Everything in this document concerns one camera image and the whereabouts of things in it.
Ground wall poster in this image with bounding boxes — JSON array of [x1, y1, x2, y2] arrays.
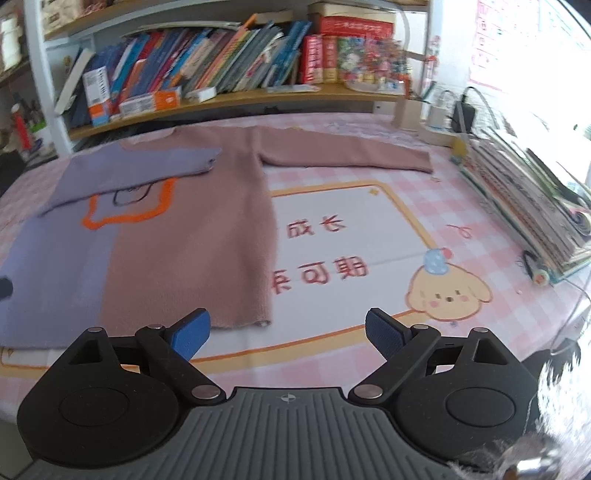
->
[[470, 0, 591, 90]]

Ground grey fuzzy clothing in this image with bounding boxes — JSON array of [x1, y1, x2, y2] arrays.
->
[[462, 339, 591, 480]]

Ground blue and orange box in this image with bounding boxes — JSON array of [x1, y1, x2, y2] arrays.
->
[[82, 66, 113, 128]]

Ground pink and lavender sweater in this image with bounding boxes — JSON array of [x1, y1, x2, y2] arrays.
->
[[0, 126, 435, 349]]

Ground flat red box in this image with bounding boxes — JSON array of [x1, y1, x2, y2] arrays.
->
[[318, 14, 396, 38]]

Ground stack of white boxes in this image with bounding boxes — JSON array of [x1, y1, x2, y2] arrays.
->
[[0, 8, 25, 71]]

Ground black and yellow small roller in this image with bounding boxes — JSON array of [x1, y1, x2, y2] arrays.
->
[[521, 250, 551, 285]]

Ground row of colourful books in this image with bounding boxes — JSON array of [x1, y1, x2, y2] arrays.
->
[[54, 13, 324, 127]]

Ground white cable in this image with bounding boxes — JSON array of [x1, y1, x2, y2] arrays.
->
[[549, 285, 591, 357]]

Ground orange and white box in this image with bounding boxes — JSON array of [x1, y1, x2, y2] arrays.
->
[[119, 87, 182, 117]]

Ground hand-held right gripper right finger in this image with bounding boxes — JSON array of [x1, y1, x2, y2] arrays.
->
[[348, 308, 512, 407]]

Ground jar of colourful paper stars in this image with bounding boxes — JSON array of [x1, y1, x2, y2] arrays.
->
[[344, 38, 413, 93]]

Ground red bottle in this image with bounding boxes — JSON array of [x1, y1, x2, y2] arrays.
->
[[13, 105, 32, 152]]

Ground white and wooden bookshelf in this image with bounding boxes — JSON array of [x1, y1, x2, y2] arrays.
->
[[23, 0, 435, 155]]

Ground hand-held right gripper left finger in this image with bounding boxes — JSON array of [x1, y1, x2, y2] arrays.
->
[[62, 308, 227, 407]]

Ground red thick book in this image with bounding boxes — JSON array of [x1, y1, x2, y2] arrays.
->
[[322, 36, 340, 84], [299, 34, 324, 85]]

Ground stack of books and magazines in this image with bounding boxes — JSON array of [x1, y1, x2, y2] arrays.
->
[[458, 127, 591, 285]]

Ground pink checked cartoon table mat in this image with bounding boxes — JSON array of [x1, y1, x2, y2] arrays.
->
[[0, 111, 591, 425]]

